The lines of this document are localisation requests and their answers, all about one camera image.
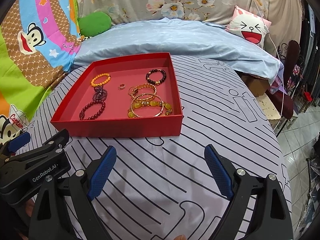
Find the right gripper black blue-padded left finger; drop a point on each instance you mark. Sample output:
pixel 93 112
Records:
pixel 50 218

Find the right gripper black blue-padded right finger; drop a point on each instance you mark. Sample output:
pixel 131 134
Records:
pixel 270 217

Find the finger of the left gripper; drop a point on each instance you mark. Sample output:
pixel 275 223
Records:
pixel 10 147
pixel 59 140

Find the purple garnet bead strand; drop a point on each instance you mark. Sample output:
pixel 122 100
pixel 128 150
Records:
pixel 100 94

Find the gold ring red stone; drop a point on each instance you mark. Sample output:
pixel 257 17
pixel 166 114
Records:
pixel 122 86

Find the twisted gold bangle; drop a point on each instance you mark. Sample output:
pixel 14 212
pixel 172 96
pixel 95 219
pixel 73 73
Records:
pixel 143 88

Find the thin gold bangle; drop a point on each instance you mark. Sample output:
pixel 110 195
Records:
pixel 146 100

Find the red jewelry box tray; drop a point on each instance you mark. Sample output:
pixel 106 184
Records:
pixel 114 121

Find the person's hand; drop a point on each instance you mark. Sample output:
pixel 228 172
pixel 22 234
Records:
pixel 180 237

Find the cream wooden stool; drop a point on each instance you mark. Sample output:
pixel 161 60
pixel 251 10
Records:
pixel 269 110

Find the monkey cartoon colourful quilt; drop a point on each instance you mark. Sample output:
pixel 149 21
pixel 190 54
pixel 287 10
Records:
pixel 39 41

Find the green plush pillow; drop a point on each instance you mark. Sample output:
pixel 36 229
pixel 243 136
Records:
pixel 94 24

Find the brown cardboard box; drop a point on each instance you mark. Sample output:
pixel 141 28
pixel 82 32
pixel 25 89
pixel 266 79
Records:
pixel 257 85

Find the light blue blanket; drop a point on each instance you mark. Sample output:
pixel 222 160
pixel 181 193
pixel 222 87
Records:
pixel 179 37

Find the dark red chair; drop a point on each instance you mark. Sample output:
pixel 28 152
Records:
pixel 282 90

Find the laughing cat face pillow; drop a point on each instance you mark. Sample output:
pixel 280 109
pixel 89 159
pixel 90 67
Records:
pixel 249 26

